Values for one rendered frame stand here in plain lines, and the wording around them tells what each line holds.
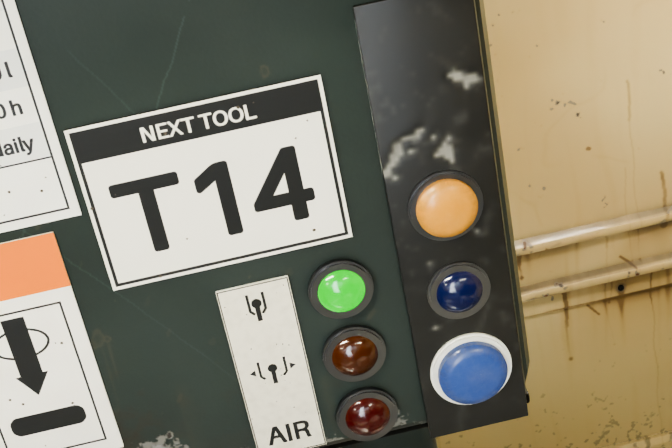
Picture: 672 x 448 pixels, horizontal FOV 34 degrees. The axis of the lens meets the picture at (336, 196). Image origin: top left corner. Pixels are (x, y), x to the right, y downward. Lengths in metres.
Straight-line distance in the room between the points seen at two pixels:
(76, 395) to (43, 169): 0.10
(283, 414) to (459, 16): 0.19
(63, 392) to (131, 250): 0.07
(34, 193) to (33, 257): 0.03
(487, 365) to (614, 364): 1.37
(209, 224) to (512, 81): 1.16
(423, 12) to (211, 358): 0.17
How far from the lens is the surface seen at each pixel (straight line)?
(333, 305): 0.45
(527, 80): 1.58
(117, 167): 0.43
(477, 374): 0.48
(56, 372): 0.47
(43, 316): 0.46
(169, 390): 0.48
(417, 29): 0.42
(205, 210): 0.44
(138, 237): 0.44
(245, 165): 0.43
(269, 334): 0.46
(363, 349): 0.47
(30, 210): 0.44
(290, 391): 0.48
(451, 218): 0.44
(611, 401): 1.88
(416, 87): 0.43
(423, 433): 1.37
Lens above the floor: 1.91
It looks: 25 degrees down
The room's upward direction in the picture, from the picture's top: 11 degrees counter-clockwise
